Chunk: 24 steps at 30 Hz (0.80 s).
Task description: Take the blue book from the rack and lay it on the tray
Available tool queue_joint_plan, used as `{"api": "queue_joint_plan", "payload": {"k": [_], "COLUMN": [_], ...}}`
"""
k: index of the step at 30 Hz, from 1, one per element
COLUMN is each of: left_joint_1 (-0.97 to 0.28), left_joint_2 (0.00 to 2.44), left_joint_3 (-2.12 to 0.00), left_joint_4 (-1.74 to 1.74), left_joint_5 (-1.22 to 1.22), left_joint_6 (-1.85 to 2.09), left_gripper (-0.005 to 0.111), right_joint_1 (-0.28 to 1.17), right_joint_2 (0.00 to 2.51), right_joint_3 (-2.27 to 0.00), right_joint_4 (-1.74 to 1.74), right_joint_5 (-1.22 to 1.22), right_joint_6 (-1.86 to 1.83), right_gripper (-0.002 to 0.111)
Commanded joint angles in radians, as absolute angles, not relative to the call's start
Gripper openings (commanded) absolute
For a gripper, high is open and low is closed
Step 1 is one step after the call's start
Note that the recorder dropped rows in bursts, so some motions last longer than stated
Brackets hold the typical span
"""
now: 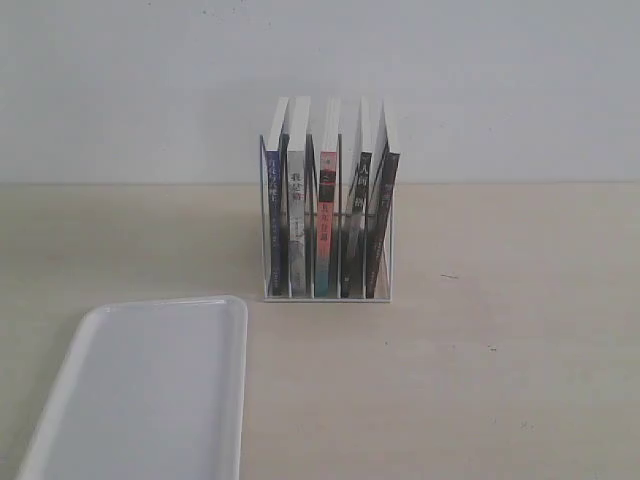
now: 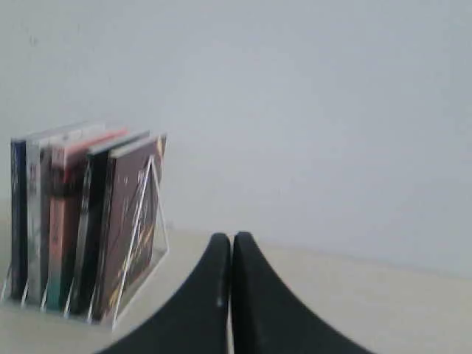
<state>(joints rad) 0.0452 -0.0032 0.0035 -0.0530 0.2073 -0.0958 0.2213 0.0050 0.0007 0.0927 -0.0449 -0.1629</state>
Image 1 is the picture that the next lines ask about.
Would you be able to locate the red teal spine book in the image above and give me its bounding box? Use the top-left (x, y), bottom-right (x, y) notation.
top-left (314, 98), bottom-right (341, 297)

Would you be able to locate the dark blue spine book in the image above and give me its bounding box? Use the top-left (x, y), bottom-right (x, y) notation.
top-left (263, 97), bottom-right (289, 296)

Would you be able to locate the dark maroon spine book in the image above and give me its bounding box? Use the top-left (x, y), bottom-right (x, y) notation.
top-left (365, 98), bottom-right (401, 298)

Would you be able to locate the grey white spine book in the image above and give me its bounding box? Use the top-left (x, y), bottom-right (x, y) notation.
top-left (287, 96), bottom-right (311, 297)

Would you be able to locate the black white spine book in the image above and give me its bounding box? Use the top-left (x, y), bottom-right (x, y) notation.
top-left (341, 97), bottom-right (373, 298)

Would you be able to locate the white plastic tray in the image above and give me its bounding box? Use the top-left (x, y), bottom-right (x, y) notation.
top-left (17, 295), bottom-right (248, 479)

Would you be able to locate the white wire book rack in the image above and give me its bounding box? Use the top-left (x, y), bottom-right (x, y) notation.
top-left (259, 136), bottom-right (395, 303)

